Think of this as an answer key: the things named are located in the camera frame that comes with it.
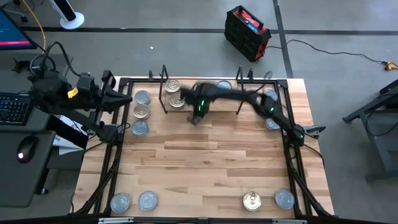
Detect black backlit keyboard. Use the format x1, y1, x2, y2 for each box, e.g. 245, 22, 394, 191
0, 92, 34, 126

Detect black floor cable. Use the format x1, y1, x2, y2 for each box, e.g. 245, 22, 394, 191
266, 39, 388, 67

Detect silver-lid seafood can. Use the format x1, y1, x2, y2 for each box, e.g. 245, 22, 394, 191
216, 80, 233, 91

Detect black wire rack shelf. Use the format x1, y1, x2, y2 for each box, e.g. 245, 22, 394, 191
148, 64, 254, 115

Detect silver aluminium bracket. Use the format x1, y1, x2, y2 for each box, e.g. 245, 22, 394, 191
272, 218, 308, 224
98, 217, 134, 224

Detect black computer mouse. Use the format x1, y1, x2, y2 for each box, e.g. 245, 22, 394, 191
16, 135, 40, 164

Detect gold-lid tuna can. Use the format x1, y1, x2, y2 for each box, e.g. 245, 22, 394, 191
133, 103, 151, 121
242, 190, 262, 213
164, 78, 182, 94
169, 92, 186, 110

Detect dark grey desk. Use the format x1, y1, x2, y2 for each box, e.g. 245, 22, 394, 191
0, 51, 74, 208

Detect red black tool case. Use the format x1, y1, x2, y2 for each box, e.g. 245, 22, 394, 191
223, 4, 272, 62

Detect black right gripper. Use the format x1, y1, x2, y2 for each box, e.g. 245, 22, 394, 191
190, 88, 213, 126

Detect silver-lid can pink label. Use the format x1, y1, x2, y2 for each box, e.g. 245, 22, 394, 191
109, 192, 132, 214

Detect silver-lid can blue label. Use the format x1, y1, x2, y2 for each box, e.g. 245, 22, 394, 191
131, 119, 150, 138
264, 118, 282, 131
274, 189, 295, 210

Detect black left-arm cable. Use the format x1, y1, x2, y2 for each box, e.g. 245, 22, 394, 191
29, 41, 82, 77

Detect white pedestal stand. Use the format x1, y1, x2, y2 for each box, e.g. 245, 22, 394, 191
49, 0, 85, 30

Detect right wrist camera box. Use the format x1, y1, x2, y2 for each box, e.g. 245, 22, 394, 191
179, 86, 195, 100

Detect white paper sheets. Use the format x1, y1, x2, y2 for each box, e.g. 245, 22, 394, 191
52, 113, 90, 156

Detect yellow cable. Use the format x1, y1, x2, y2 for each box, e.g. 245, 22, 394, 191
20, 0, 47, 52

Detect silver-lid can green label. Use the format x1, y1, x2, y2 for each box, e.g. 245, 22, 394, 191
137, 190, 159, 212
263, 88, 279, 102
134, 90, 152, 106

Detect blue-screen monitor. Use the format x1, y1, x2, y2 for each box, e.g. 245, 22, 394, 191
0, 7, 38, 51

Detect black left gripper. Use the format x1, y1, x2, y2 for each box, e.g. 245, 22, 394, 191
95, 70, 133, 112

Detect dark metal stand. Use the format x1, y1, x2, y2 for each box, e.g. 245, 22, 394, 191
341, 79, 398, 183

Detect black aluminium table frame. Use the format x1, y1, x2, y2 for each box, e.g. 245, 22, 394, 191
72, 77, 335, 218

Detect black flat panel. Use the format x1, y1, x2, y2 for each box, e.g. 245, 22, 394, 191
45, 114, 90, 149

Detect black desk clamp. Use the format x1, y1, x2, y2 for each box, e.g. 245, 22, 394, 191
11, 57, 32, 75

